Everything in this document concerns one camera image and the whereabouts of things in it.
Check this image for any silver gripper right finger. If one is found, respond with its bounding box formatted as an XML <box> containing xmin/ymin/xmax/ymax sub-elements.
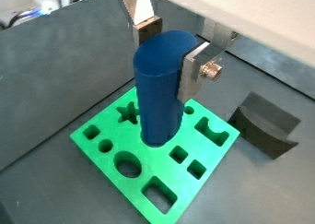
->
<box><xmin>178</xmin><ymin>18</ymin><xmax>239</xmax><ymax>103</ymax></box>

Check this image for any blue oval peg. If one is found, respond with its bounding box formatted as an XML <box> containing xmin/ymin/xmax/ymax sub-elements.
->
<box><xmin>134</xmin><ymin>30</ymin><xmax>198</xmax><ymax>147</ymax></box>

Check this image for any dark grey curved block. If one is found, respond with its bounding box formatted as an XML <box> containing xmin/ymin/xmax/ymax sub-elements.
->
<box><xmin>229</xmin><ymin>92</ymin><xmax>301</xmax><ymax>159</ymax></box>

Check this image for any green shape sorter board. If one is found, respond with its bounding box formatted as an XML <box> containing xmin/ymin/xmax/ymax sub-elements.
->
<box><xmin>71</xmin><ymin>89</ymin><xmax>239</xmax><ymax>224</ymax></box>

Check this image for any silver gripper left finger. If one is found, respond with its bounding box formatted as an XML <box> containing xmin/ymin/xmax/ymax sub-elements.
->
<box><xmin>121</xmin><ymin>0</ymin><xmax>163</xmax><ymax>46</ymax></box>

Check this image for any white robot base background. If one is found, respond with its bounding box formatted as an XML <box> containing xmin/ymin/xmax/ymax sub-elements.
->
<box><xmin>0</xmin><ymin>0</ymin><xmax>82</xmax><ymax>31</ymax></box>

